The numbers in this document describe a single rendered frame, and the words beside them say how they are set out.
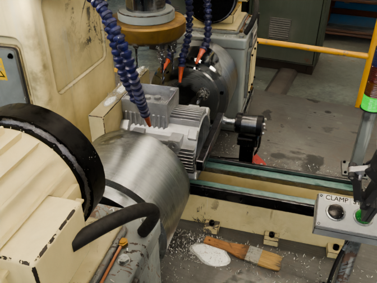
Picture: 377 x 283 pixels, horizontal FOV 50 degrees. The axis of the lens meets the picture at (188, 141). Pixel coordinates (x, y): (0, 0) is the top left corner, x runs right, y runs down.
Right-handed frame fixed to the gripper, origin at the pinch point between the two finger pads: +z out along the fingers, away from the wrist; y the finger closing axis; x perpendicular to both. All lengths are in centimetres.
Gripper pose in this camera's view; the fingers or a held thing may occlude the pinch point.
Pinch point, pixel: (369, 207)
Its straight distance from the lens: 80.2
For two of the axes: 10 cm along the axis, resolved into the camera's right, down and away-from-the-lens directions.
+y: -9.6, -1.4, 2.3
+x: -2.4, 8.5, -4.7
